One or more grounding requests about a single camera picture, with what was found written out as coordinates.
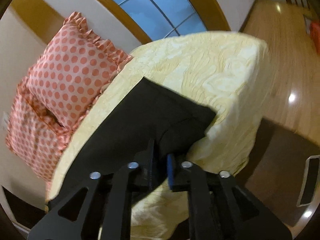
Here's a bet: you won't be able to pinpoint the front polka dot pillow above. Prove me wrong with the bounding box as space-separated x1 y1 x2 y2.
27 12 132 129

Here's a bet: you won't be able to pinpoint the window with wooden frame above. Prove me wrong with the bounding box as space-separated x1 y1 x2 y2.
97 0 231 44

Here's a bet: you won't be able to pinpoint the black pants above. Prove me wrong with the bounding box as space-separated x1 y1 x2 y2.
48 78 216 209

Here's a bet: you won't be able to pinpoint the rear polka dot pillow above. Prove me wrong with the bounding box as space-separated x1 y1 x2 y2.
5 77 72 183

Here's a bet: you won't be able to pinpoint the polka dot pillow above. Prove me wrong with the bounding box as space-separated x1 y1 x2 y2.
27 12 132 129
5 77 72 183

